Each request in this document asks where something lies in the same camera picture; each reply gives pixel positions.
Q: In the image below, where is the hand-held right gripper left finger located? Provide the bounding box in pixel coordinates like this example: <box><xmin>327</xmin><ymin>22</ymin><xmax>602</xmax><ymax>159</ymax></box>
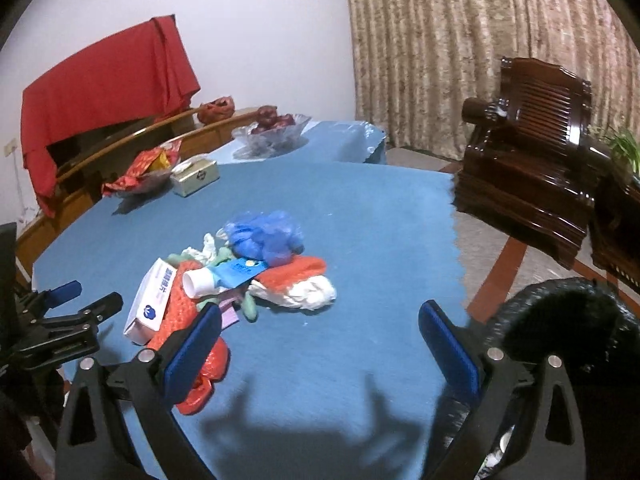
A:
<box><xmin>55</xmin><ymin>304</ymin><xmax>223</xmax><ymax>480</ymax></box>

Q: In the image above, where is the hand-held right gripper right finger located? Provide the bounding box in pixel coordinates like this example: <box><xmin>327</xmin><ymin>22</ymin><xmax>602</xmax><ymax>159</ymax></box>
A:
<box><xmin>419</xmin><ymin>300</ymin><xmax>587</xmax><ymax>480</ymax></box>

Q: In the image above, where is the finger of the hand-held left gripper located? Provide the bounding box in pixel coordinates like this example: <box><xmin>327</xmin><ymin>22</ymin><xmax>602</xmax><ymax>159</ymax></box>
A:
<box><xmin>40</xmin><ymin>291</ymin><xmax>124</xmax><ymax>332</ymax></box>
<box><xmin>15</xmin><ymin>281</ymin><xmax>82</xmax><ymax>312</ymax></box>

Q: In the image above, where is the white medicine box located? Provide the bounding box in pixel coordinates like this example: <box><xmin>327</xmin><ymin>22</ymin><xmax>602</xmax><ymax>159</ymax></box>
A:
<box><xmin>123</xmin><ymin>257</ymin><xmax>187</xmax><ymax>346</ymax></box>

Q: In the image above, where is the blue white toothpaste tube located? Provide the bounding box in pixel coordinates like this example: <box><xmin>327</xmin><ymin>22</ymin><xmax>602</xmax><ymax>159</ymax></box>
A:
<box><xmin>181</xmin><ymin>256</ymin><xmax>268</xmax><ymax>297</ymax></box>

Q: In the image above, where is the white tissue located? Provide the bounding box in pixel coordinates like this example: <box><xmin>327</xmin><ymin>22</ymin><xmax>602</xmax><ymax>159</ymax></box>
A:
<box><xmin>181</xmin><ymin>232</ymin><xmax>223</xmax><ymax>266</ymax></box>

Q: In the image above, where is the black bagged trash bin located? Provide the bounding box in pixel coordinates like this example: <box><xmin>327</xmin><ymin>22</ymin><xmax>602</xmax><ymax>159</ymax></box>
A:
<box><xmin>435</xmin><ymin>275</ymin><xmax>640</xmax><ymax>480</ymax></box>

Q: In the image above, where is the orange and white cloth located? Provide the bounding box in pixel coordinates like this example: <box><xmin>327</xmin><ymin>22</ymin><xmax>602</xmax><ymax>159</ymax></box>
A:
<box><xmin>248</xmin><ymin>275</ymin><xmax>337</xmax><ymax>313</ymax></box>

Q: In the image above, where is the orange ribbed cloth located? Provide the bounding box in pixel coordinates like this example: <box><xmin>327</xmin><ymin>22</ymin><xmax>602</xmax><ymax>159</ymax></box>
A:
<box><xmin>248</xmin><ymin>256</ymin><xmax>328</xmax><ymax>293</ymax></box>

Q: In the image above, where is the blue mesh bath puff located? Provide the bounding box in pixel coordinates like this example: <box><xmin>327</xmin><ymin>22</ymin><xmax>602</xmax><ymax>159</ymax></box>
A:
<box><xmin>223</xmin><ymin>210</ymin><xmax>306</xmax><ymax>267</ymax></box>

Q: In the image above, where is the wooden sideboard cabinet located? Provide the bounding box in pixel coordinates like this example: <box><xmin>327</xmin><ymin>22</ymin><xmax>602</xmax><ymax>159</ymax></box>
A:
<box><xmin>15</xmin><ymin>107</ymin><xmax>261</xmax><ymax>281</ymax></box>

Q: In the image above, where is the glass snack plate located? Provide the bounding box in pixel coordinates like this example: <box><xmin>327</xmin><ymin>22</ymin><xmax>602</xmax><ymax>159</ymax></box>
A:
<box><xmin>115</xmin><ymin>169</ymin><xmax>175</xmax><ymax>197</ymax></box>

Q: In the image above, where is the red snack packet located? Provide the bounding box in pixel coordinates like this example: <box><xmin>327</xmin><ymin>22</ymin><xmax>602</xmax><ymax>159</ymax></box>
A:
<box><xmin>101</xmin><ymin>140</ymin><xmax>183</xmax><ymax>197</ymax></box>

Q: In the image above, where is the beige tissue box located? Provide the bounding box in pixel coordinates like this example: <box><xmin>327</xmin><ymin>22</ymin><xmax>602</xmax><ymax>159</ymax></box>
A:
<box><xmin>170</xmin><ymin>157</ymin><xmax>221</xmax><ymax>197</ymax></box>

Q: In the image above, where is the dark wooden armchair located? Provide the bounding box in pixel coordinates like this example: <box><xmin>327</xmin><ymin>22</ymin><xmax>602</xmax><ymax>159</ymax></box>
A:
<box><xmin>452</xmin><ymin>56</ymin><xmax>596</xmax><ymax>271</ymax></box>

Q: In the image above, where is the red cloth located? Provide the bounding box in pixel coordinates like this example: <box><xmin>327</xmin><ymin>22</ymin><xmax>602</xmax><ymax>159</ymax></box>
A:
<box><xmin>20</xmin><ymin>16</ymin><xmax>202</xmax><ymax>218</ymax></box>

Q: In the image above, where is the red plastic bag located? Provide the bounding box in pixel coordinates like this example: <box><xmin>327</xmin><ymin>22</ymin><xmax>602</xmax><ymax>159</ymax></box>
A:
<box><xmin>197</xmin><ymin>96</ymin><xmax>236</xmax><ymax>125</ymax></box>

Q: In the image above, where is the glass fruit bowl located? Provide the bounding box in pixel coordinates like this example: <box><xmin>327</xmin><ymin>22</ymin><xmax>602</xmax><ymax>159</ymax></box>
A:
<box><xmin>231</xmin><ymin>114</ymin><xmax>312</xmax><ymax>153</ymax></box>

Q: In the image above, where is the light blue plastic tablecloth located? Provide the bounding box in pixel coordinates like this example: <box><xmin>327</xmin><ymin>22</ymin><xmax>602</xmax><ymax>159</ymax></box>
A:
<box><xmin>205</xmin><ymin>120</ymin><xmax>387</xmax><ymax>166</ymax></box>

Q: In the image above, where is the green potted plant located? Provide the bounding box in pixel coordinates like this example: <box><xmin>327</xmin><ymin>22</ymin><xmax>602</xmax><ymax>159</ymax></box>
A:
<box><xmin>602</xmin><ymin>127</ymin><xmax>640</xmax><ymax>177</ymax></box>

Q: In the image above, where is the beige patterned curtain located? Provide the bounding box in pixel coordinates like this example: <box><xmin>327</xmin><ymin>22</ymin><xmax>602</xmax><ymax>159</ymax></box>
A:
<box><xmin>336</xmin><ymin>0</ymin><xmax>640</xmax><ymax>191</ymax></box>

